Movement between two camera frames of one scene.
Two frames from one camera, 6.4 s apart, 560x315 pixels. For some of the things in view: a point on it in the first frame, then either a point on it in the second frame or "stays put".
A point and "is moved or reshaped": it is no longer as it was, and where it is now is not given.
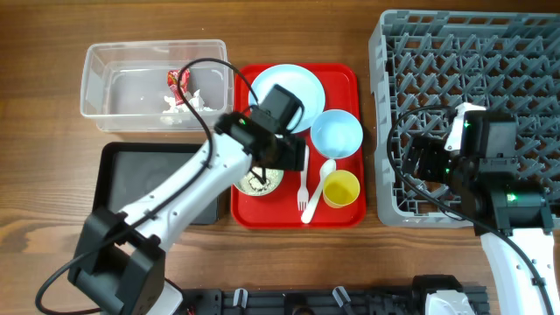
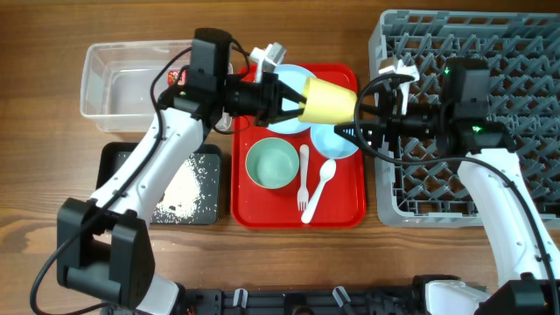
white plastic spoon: (327, 168) stays put
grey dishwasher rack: (427, 62) stays put
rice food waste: (253, 185) is moved or reshaped
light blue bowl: (336, 134) stays put
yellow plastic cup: (340, 188) → (327, 102)
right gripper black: (433, 148) → (390, 122)
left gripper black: (292, 157) → (269, 100)
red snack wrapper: (172, 77) stays put
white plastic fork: (303, 196) stays put
